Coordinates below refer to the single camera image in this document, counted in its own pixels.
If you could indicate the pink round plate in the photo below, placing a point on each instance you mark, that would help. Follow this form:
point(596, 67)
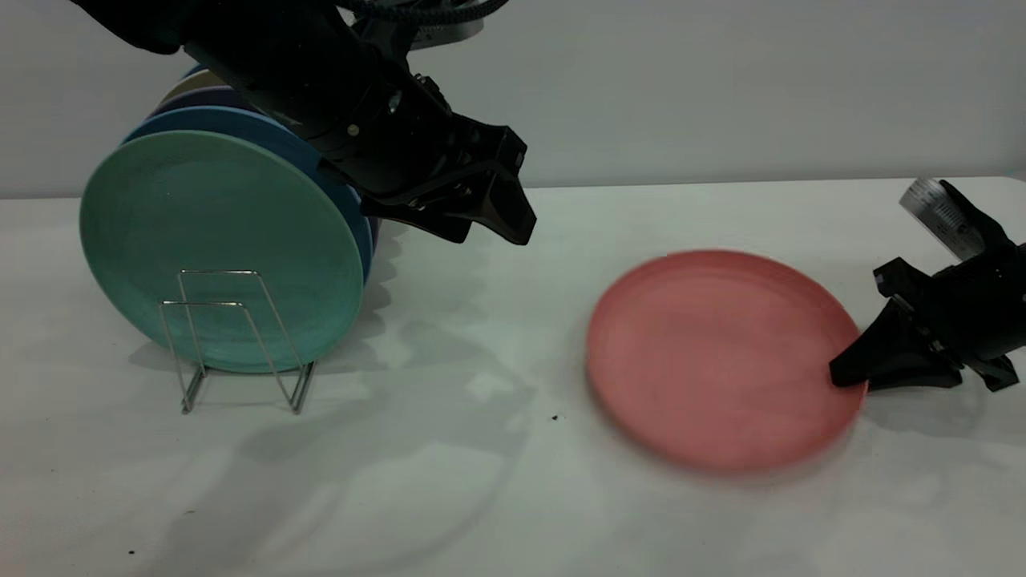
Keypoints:
point(713, 361)

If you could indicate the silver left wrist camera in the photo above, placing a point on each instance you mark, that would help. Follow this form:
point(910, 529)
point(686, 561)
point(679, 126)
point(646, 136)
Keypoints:
point(449, 34)

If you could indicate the dark purple round plate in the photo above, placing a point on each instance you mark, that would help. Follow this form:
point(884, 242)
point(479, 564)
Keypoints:
point(200, 98)

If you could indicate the green round plate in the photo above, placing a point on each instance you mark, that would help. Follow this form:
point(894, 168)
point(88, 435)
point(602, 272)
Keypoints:
point(216, 224)

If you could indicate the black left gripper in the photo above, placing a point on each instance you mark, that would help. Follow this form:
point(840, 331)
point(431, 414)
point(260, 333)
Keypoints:
point(417, 144)

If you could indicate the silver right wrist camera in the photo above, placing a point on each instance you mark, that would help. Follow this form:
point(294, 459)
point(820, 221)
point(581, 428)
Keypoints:
point(938, 212)

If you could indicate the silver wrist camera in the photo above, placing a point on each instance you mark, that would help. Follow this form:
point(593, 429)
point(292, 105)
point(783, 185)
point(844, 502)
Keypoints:
point(938, 212)
point(449, 34)

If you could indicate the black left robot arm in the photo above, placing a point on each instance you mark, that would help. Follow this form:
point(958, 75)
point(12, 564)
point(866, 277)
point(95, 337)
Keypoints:
point(280, 48)

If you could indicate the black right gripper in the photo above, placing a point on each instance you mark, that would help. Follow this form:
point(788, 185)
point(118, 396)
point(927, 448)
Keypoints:
point(978, 308)

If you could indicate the beige round plate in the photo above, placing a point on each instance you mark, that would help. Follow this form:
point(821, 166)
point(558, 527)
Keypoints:
point(196, 80)

